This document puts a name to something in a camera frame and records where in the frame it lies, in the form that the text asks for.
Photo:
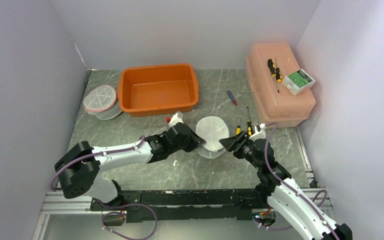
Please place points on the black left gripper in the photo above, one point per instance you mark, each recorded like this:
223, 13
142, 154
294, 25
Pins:
195, 141

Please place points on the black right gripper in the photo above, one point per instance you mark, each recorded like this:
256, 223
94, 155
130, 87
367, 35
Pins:
234, 142

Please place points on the white mesh blue-zip laundry bag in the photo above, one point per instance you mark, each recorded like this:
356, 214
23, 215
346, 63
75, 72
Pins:
211, 129

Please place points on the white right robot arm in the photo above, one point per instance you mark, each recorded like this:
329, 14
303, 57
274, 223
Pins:
280, 191

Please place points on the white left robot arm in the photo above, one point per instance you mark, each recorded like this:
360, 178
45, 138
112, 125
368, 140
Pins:
77, 171

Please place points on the white mesh pink-zip laundry bag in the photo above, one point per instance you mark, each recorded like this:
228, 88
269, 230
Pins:
102, 102

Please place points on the small yellow black screwdriver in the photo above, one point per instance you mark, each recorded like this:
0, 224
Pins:
238, 129

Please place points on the black yellow screwdriver on table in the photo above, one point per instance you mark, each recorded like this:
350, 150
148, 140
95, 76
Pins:
249, 123

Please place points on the blue red screwdriver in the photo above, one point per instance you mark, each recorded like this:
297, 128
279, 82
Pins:
231, 97

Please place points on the orange plastic tub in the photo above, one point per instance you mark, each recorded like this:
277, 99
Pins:
158, 89

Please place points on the thin black yellow screwdriver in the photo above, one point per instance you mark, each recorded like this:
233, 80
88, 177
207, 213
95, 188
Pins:
278, 75

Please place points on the translucent pink storage box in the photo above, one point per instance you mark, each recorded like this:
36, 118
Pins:
273, 102

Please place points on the large black yellow screwdriver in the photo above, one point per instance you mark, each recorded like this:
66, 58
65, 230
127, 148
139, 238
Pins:
271, 66

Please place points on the white green small box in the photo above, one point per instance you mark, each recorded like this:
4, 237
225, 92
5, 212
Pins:
298, 81

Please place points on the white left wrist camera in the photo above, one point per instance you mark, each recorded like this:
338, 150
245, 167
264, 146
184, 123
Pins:
176, 118

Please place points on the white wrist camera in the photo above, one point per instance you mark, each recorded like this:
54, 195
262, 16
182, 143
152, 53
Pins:
259, 132
176, 118

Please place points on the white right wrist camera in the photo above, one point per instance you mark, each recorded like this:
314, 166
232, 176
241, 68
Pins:
259, 132

